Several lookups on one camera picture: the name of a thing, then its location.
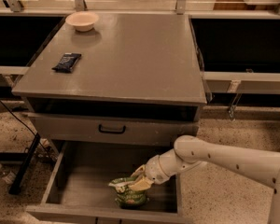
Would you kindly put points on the open grey middle drawer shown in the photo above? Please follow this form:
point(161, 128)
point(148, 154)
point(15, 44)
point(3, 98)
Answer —
point(78, 190)

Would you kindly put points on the green jalapeno chip bag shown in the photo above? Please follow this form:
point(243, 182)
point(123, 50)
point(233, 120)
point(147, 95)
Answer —
point(127, 198)

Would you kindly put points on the black drawer handle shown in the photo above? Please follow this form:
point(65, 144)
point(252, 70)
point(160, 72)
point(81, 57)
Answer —
point(103, 129)

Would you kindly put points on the beige bowl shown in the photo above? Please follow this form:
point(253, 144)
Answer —
point(82, 21)

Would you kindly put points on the grey drawer cabinet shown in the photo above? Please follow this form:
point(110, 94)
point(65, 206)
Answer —
point(114, 77)

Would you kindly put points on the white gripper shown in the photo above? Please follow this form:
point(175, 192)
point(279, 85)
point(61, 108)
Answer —
point(152, 169)

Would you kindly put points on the black metal stand leg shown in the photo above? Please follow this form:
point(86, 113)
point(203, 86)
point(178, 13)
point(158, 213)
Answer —
point(15, 188)

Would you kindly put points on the dark blue snack packet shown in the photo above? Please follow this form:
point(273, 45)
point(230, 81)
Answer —
point(67, 63)

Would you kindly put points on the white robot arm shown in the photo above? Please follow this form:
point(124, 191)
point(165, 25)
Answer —
point(189, 152)

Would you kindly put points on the closed grey top drawer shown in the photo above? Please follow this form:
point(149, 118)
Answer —
point(143, 132)

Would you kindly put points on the grey railing frame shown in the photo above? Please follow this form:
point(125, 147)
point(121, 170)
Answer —
point(237, 41)

